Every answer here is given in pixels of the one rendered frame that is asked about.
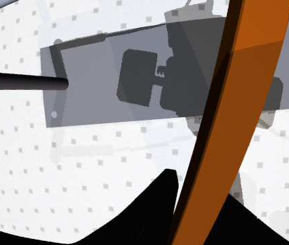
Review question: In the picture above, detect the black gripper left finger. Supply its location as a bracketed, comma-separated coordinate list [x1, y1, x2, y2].
[0, 169, 179, 245]

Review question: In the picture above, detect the grey hoop with orange handle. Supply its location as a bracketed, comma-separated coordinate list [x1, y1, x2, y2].
[167, 0, 289, 245]

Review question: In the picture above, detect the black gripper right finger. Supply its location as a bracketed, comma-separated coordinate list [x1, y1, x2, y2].
[203, 194, 289, 245]

